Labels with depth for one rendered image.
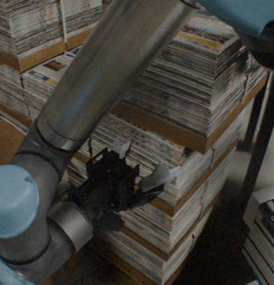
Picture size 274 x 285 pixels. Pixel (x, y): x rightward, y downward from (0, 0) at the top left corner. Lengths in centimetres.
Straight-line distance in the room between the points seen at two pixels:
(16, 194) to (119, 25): 20
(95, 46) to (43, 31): 72
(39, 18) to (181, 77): 56
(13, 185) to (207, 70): 38
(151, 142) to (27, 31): 51
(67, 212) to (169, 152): 32
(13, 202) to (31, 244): 7
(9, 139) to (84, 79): 82
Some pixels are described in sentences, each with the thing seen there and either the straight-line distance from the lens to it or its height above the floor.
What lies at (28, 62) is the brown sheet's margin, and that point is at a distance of 106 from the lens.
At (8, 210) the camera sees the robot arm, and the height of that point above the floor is 102.
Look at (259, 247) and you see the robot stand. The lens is 78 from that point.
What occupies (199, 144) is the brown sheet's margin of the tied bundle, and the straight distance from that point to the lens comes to 68.
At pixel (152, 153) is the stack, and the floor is 78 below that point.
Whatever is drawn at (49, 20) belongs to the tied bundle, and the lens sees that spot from 108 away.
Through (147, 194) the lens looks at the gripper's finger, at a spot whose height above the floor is 86.
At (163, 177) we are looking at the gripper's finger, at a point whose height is 87.
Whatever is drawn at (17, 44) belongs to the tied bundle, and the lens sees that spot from 102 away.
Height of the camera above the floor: 129
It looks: 40 degrees down
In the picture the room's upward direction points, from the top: straight up
